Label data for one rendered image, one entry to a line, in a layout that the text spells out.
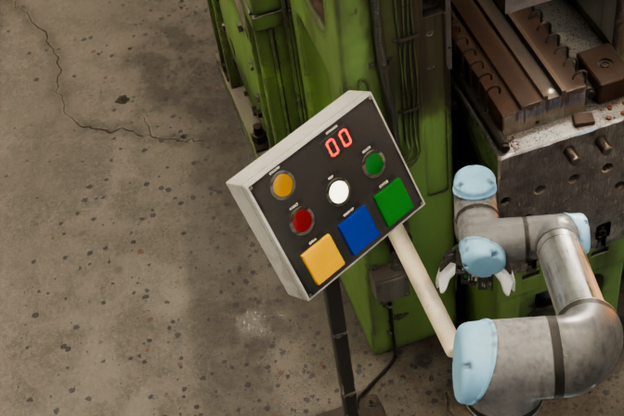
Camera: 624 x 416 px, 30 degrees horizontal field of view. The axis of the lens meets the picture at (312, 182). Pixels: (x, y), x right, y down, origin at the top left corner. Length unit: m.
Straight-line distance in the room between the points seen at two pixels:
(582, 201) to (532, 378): 1.24
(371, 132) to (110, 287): 1.53
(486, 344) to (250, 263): 2.05
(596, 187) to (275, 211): 0.90
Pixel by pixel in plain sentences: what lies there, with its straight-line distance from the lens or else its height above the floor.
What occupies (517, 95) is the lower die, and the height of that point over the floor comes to 0.99.
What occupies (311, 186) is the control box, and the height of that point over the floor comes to 1.13.
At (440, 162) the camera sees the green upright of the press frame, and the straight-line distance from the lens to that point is 2.84.
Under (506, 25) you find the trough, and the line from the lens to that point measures 2.80.
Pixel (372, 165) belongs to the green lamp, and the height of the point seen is 1.09.
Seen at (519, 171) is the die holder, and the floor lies 0.85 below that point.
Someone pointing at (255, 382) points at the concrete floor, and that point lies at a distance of 3.38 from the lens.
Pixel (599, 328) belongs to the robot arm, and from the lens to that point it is 1.69.
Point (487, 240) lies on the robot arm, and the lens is 1.99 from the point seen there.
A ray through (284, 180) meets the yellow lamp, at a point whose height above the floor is 1.17.
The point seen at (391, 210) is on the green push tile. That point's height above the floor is 1.00.
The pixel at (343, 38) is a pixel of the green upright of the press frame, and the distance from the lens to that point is 2.46.
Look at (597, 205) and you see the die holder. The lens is 2.89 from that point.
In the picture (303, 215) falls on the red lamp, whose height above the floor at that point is 1.10.
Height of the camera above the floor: 2.83
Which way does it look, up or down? 48 degrees down
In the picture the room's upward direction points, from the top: 9 degrees counter-clockwise
